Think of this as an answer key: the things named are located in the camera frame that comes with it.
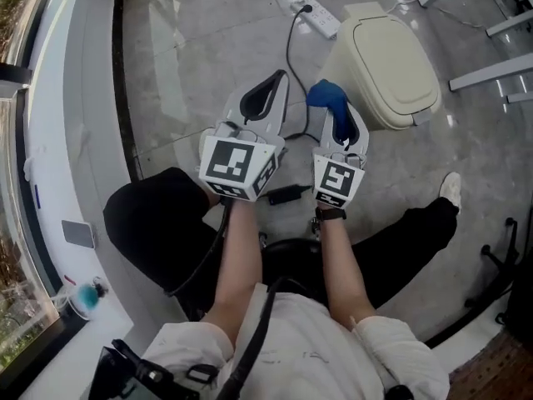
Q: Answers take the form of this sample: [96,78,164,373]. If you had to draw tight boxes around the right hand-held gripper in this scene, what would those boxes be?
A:
[311,102,371,208]

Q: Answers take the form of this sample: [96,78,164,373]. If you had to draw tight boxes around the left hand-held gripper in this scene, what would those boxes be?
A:
[197,69,291,203]

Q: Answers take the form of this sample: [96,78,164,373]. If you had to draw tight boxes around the blue cloth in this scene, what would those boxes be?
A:
[306,78,355,143]

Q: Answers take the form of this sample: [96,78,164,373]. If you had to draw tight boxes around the beige plastic trash bin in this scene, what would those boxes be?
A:
[318,1,442,132]

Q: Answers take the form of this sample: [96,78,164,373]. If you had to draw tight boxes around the person's right forearm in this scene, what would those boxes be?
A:
[316,217,378,331]

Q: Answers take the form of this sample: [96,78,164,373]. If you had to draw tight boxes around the person's left forearm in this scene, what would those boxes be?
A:
[202,197,263,345]

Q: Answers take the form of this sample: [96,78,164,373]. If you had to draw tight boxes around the dark wristwatch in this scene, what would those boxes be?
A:
[314,206,348,221]

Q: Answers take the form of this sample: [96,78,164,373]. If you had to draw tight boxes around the black power adapter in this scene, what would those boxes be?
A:
[266,183,314,207]

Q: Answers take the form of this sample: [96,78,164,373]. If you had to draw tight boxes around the white power strip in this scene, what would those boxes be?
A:
[290,0,341,40]

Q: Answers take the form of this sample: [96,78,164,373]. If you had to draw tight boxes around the person's right white shoe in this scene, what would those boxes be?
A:
[439,172,463,214]

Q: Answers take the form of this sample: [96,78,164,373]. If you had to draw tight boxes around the black stool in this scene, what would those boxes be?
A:
[257,217,330,295]

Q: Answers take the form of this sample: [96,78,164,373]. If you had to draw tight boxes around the person's black trousers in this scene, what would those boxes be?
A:
[102,167,459,320]

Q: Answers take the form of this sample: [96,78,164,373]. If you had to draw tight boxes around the white table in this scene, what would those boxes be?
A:
[418,0,533,104]

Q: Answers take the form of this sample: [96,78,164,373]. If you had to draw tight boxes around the white curved window ledge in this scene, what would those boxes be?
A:
[18,0,138,400]

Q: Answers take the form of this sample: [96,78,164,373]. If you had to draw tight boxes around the grey smartphone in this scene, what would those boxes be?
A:
[61,219,96,249]

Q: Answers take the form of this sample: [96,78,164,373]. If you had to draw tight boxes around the person's white shirt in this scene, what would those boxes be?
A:
[141,281,451,400]

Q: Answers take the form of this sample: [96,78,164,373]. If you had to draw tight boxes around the teal bottle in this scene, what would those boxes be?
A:
[74,277,110,320]

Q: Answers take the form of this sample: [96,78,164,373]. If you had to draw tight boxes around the black chest-mounted device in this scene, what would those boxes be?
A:
[87,338,217,400]

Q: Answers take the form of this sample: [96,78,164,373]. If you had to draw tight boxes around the black power cable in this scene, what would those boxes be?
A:
[285,2,322,142]

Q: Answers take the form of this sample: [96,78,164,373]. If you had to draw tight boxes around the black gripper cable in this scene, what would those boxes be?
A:
[166,204,230,298]

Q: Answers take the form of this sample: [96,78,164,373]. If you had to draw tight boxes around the thick white cord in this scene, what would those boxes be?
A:
[385,0,488,29]

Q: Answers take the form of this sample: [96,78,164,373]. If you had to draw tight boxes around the black shoulder strap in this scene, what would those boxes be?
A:
[227,277,309,400]

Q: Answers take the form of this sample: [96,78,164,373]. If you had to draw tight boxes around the black window frame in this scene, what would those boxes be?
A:
[0,0,91,391]

